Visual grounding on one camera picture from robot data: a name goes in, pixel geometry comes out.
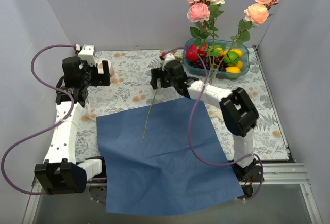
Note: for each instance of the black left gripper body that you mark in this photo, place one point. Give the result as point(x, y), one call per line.
point(105, 72)

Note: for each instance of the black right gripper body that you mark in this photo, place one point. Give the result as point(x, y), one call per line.
point(155, 78)

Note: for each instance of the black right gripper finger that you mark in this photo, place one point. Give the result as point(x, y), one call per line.
point(164, 79)
point(154, 78)

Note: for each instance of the green eucalyptus stem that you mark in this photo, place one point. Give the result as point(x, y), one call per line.
point(152, 102)

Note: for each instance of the pink rose stem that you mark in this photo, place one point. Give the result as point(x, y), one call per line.
point(254, 16)
point(199, 12)

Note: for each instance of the blue wrapping paper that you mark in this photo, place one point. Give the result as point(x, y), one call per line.
point(180, 166)

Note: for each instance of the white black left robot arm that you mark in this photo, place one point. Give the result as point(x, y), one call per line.
point(70, 102)

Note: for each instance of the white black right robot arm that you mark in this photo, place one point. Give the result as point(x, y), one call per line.
point(238, 112)

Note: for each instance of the clear glass vase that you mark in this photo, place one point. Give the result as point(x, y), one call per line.
point(212, 73)

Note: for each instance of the wrapped toilet paper roll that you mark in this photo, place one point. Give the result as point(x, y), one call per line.
point(110, 67)

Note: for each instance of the floral patterned tablecloth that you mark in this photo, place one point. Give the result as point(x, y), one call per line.
point(131, 87)

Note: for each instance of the red apple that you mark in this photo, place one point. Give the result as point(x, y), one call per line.
point(192, 55)

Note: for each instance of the pink dragon fruit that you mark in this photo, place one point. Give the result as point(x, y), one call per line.
point(207, 51)

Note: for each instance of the teal plastic fruit basket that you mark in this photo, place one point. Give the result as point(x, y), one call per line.
point(214, 44)

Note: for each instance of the dark purple grapes bunch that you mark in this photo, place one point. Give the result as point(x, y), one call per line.
point(210, 60)

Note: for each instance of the yellow lemon front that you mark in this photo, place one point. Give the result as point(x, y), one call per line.
point(233, 69)

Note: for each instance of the yellow lemon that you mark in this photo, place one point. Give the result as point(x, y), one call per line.
point(238, 51)
point(233, 69)
point(239, 64)

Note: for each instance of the green lime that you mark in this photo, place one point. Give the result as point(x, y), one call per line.
point(231, 58)

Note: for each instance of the yellow lemon right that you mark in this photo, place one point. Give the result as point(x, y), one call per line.
point(239, 64)

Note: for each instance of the yellow lemon top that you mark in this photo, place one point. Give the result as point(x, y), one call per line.
point(238, 51)

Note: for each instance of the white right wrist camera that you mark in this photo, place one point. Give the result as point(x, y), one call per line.
point(166, 58)

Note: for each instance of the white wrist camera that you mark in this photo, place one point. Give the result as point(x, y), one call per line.
point(87, 53)
point(166, 58)

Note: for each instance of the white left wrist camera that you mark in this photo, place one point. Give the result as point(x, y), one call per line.
point(87, 53)

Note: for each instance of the aluminium frame rail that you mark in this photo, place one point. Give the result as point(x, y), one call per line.
point(283, 173)

